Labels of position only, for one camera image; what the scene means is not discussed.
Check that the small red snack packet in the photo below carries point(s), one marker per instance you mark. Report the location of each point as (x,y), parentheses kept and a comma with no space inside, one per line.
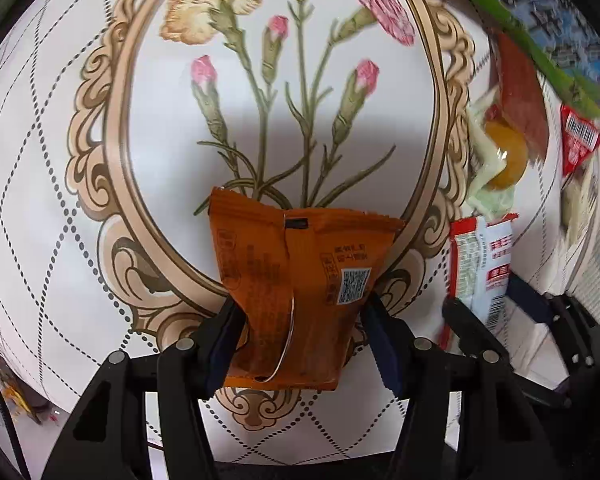
(577,142)

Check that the cardboard box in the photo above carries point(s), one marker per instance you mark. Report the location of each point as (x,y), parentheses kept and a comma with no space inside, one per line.
(555,20)

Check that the red and white snack packet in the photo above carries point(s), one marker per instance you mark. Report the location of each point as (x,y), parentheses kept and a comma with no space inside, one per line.
(480,265)

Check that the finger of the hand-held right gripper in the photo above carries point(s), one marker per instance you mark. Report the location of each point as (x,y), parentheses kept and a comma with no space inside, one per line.
(462,322)
(530,300)

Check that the red-brown snack packet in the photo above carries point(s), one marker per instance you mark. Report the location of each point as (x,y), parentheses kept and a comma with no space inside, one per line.
(522,100)

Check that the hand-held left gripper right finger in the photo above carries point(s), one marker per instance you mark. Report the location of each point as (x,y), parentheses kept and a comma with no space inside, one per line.
(380,340)

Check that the printed floral blanket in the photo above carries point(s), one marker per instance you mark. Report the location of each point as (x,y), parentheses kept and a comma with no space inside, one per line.
(130,185)

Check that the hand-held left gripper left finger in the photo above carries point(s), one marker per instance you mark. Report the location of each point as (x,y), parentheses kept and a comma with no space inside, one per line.
(220,345)

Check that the cream biscuit stick box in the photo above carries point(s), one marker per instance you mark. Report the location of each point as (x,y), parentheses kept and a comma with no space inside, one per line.
(577,202)

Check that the clear packet with brown egg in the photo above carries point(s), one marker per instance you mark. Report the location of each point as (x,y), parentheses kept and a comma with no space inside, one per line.
(502,155)

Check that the orange snack packet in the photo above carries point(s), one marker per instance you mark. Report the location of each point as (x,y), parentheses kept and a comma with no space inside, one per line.
(280,300)

